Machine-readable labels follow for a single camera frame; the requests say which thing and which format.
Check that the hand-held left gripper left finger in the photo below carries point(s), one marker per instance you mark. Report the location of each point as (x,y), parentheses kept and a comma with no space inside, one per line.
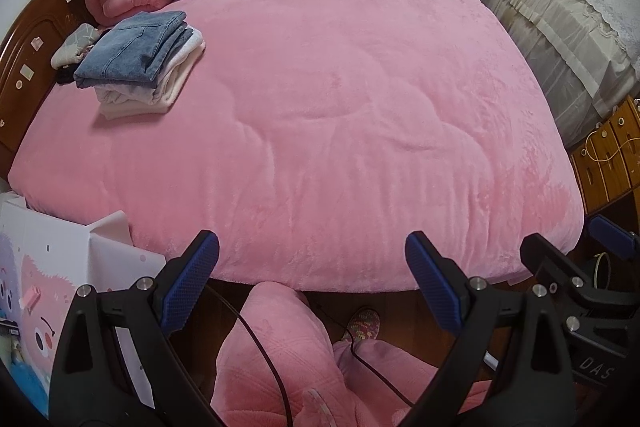
(190,282)

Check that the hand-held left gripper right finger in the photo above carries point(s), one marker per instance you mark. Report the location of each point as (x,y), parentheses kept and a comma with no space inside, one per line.
(435,287)

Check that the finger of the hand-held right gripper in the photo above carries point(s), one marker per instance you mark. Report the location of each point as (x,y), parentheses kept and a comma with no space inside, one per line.
(612,234)
(537,249)

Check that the blue denim jacket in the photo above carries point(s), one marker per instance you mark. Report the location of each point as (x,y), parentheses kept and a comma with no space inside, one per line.
(130,52)

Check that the folded white clothes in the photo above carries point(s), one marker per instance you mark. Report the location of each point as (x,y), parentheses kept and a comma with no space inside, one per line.
(170,87)

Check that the wooden drawer cabinet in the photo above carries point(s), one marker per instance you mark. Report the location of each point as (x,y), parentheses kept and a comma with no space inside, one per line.
(610,172)

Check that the patterned slipper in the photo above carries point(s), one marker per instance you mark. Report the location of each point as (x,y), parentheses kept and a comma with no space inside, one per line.
(362,324)

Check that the person's pink pajama legs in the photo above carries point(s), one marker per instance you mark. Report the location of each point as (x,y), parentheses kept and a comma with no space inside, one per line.
(270,357)

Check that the white printed cardboard box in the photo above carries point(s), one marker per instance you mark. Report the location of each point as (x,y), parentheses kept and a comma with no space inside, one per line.
(50,257)

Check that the pink plush bed blanket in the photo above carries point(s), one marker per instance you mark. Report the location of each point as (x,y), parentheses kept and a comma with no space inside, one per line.
(350,107)

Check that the beige lace covered furniture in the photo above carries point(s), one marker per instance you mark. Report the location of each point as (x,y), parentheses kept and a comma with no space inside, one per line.
(550,32)

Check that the black cloth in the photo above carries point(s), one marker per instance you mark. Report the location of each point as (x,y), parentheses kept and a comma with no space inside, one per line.
(65,77)

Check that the wooden headboard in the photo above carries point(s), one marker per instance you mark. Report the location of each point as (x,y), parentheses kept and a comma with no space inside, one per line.
(25,107)

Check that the grey patterned cloth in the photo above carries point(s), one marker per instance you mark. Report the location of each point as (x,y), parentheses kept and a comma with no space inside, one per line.
(75,44)

